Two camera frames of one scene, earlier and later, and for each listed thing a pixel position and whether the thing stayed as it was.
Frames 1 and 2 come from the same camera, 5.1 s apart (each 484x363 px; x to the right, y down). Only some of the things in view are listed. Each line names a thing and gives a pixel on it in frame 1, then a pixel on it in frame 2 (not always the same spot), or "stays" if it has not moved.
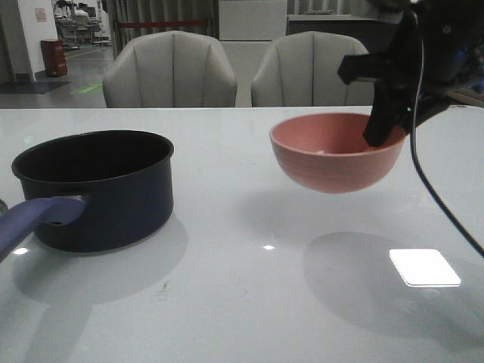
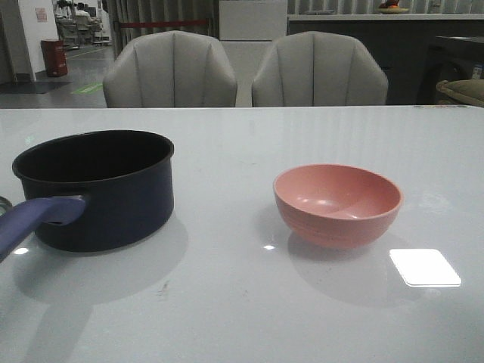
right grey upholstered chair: (301, 69) stays
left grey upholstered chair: (169, 69) stays
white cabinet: (250, 26) stays
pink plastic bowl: (328, 153) -> (334, 206)
